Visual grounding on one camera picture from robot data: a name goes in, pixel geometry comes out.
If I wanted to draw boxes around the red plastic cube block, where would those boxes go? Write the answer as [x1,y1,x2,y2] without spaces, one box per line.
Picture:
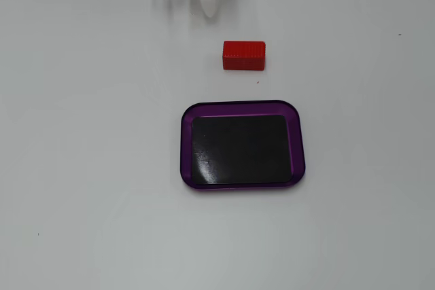
[222,40,266,71]

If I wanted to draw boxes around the purple metal tray black pad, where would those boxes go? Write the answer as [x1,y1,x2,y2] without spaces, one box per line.
[179,99,307,192]

